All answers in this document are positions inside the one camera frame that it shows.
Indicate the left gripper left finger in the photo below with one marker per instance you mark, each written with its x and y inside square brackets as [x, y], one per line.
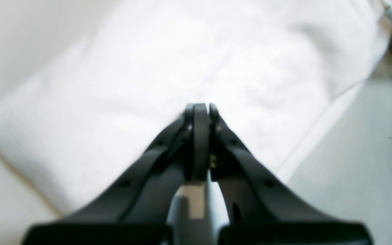
[134, 209]

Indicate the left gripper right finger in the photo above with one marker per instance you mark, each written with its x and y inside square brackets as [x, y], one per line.
[261, 209]

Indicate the white printed T-shirt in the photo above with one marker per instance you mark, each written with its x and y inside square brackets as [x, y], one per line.
[271, 67]

